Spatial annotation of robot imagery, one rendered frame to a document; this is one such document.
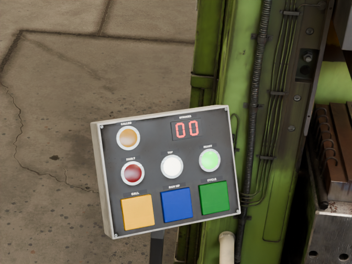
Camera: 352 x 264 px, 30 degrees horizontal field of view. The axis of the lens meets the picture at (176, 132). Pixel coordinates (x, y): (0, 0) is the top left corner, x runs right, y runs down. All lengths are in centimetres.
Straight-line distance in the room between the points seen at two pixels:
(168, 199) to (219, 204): 14
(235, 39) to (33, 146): 206
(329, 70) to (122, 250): 129
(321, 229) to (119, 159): 62
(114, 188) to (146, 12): 380
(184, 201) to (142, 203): 11
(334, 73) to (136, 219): 92
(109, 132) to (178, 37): 337
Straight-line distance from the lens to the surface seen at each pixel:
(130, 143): 156
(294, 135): 191
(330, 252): 191
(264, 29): 172
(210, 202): 164
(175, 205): 161
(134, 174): 157
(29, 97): 407
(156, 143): 159
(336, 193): 186
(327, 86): 222
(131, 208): 158
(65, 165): 346
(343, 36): 162
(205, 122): 163
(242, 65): 178
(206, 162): 163
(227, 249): 206
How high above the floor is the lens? 202
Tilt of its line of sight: 33 degrees down
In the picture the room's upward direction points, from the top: 4 degrees clockwise
